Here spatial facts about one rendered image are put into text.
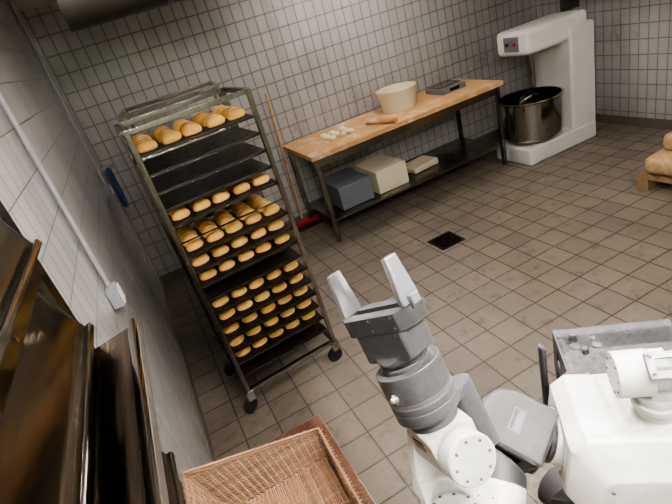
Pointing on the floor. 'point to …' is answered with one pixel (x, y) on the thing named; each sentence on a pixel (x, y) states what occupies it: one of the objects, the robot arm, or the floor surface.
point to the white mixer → (550, 87)
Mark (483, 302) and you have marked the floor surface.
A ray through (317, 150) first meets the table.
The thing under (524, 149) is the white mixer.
